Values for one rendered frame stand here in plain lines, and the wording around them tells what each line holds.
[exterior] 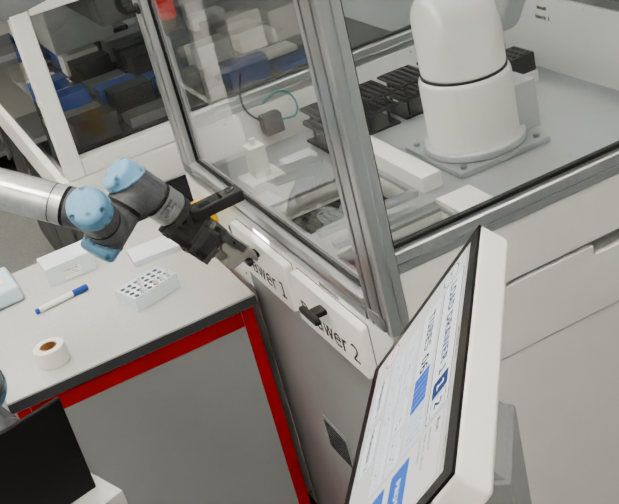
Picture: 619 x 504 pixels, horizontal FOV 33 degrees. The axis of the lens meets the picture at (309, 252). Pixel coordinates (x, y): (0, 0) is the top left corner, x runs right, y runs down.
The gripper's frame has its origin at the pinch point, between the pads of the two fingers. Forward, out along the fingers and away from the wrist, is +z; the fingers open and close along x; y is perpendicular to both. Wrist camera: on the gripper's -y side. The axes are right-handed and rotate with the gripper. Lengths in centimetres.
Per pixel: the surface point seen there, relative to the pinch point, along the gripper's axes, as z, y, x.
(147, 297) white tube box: -0.7, 23.6, -24.5
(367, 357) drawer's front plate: 4.5, 1.3, 46.0
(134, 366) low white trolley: -0.4, 35.9, -11.0
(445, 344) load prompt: -23, -9, 91
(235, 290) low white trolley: 11.4, 10.3, -14.8
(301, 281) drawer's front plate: -0.6, -1.9, 22.7
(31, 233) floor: 65, 67, -281
